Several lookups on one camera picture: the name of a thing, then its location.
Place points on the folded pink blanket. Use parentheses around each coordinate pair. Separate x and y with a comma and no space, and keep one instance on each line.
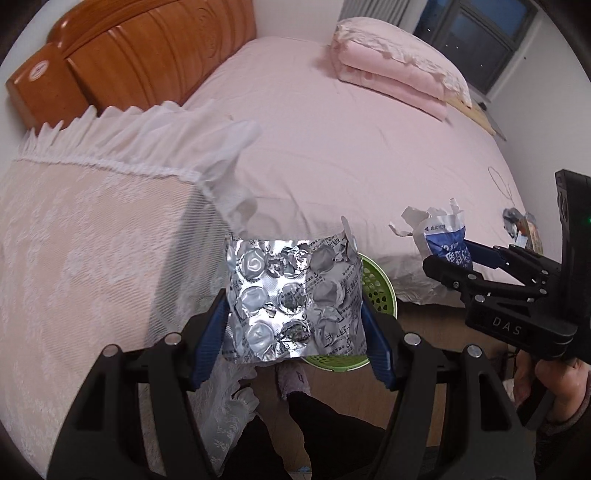
(392,69)

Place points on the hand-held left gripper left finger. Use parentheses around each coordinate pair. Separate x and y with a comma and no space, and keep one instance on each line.
(210,337)

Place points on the person's black trouser leg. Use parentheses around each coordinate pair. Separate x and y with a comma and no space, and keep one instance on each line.
(332,438)

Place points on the carved wooden headboard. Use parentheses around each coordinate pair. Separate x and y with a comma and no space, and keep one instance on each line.
(138,55)

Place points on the person's right forearm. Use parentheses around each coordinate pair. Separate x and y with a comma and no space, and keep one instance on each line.
(565,447)

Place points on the white lace tablecloth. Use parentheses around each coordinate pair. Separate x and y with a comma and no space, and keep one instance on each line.
(92,258)

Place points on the white radiator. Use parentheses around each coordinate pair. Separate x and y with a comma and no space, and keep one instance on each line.
(376,10)

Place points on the crumpled foil packet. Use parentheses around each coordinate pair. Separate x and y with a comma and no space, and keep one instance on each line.
(511,224)

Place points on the pink bed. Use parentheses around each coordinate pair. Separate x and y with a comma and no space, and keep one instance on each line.
(346,175)

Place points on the brown printed packet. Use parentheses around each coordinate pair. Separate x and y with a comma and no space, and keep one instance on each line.
(533,233)

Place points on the silver blister pack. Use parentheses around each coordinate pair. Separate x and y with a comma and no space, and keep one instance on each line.
(286,300)

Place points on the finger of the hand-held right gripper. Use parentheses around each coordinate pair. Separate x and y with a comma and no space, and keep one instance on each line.
(485,254)
(455,277)

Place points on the person's right hand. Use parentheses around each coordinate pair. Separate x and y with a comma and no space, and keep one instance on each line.
(563,378)

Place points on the person's patterned sock foot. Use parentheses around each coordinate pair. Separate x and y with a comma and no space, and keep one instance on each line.
(293,383)

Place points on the blue white mask package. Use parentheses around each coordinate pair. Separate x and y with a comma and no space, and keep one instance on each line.
(443,247)

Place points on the dark window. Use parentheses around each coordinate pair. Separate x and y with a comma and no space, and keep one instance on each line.
(475,37)

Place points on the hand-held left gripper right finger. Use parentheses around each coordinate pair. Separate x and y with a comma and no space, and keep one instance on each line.
(377,344)

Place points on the wooden board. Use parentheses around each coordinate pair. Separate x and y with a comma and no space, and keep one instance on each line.
(478,115)

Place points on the green plastic basket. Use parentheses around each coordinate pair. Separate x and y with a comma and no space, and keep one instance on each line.
(383,290)

